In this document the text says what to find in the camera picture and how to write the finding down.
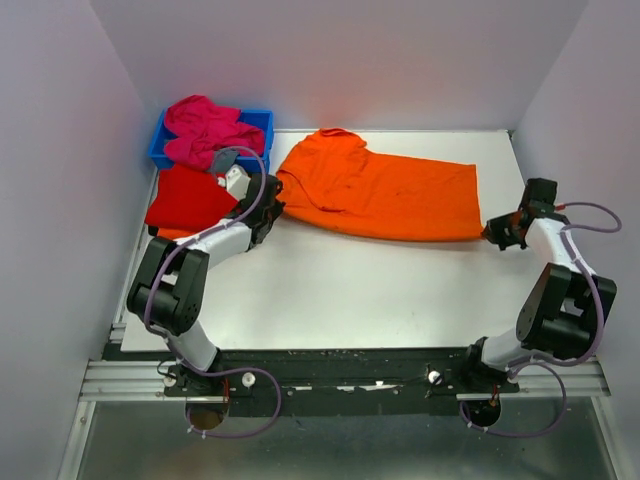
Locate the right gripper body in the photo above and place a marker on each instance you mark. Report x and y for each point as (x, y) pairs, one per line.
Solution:
(502, 232)

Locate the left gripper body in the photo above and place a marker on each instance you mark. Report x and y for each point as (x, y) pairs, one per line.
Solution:
(273, 212)

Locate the orange t-shirt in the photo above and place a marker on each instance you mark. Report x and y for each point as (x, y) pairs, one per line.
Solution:
(333, 181)
(169, 233)

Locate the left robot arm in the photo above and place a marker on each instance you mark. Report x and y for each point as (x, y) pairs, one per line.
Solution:
(167, 291)

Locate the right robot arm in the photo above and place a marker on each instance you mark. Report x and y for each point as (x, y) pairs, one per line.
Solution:
(562, 320)

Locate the grey garment in bin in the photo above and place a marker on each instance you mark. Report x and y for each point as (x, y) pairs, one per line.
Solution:
(223, 160)

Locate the folded red t-shirt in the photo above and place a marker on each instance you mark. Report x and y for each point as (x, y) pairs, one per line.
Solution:
(190, 200)

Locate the folded orange t-shirt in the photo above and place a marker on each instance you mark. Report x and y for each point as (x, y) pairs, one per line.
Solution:
(169, 233)

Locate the pink t-shirt in bin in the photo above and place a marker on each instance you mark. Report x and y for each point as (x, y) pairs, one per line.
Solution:
(201, 127)

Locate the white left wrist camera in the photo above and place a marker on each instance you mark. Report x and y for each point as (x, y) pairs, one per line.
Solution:
(235, 181)

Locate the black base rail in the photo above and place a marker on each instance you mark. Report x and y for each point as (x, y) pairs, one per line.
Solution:
(334, 382)

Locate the aluminium extrusion frame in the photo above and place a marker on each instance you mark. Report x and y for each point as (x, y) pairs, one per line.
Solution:
(117, 421)

